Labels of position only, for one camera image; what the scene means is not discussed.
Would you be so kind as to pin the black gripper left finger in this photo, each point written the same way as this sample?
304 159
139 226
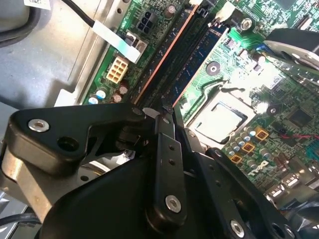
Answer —
62 124

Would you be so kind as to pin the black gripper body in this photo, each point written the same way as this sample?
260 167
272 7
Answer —
112 199

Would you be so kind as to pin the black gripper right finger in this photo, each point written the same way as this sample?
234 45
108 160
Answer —
224 189

